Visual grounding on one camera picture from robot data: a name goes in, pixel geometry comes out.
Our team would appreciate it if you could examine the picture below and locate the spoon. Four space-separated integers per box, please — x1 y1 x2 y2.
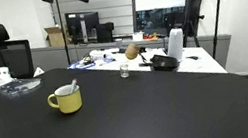
68 77 80 94

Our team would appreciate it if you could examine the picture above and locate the black computer monitor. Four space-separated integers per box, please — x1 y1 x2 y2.
64 8 104 48

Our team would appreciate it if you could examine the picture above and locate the thin black vertical stand pole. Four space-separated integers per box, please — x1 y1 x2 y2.
55 0 73 66

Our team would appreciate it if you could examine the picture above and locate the brown cardboard box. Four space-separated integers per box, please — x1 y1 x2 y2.
43 23 70 49

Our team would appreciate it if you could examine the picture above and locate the black box speaker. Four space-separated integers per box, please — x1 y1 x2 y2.
94 21 117 45

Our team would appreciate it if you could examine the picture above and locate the flat white device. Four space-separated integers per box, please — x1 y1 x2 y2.
89 45 121 59

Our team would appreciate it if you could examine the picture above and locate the small white box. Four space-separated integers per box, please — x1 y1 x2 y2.
131 30 146 43

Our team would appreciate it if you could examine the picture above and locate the wooden mallet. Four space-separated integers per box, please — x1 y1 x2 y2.
122 41 142 62

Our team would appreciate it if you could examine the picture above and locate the white folded paper card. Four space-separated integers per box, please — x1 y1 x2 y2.
31 65 46 78

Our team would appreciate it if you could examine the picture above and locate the small orange object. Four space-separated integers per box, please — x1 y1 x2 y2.
143 31 160 42

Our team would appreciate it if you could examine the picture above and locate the large dark window screen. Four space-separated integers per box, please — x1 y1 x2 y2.
129 0 201 43

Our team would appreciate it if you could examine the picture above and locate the small clear glass jar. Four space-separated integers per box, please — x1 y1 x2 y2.
118 62 131 80

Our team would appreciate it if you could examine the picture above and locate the small white paper cup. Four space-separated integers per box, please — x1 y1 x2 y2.
0 65 14 83

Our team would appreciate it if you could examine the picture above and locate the black flat gadget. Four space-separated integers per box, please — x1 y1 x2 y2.
136 50 154 69

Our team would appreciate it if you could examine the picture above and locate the white cylindrical device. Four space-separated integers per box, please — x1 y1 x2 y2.
162 26 188 64

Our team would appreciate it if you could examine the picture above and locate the black round bowl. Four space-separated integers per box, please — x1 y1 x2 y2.
148 50 182 75

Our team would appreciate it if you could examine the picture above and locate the yellow enamel mug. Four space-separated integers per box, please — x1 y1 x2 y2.
44 83 85 118

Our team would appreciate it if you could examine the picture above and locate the black device on tripod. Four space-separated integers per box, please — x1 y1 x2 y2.
175 0 212 51

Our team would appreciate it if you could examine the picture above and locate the white desk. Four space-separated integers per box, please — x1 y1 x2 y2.
64 31 228 100

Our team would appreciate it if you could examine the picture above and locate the slanted black stand pole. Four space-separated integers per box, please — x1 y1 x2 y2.
203 0 241 60

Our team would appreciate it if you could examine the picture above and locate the blue cable bundle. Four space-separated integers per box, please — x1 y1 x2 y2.
66 53 117 73

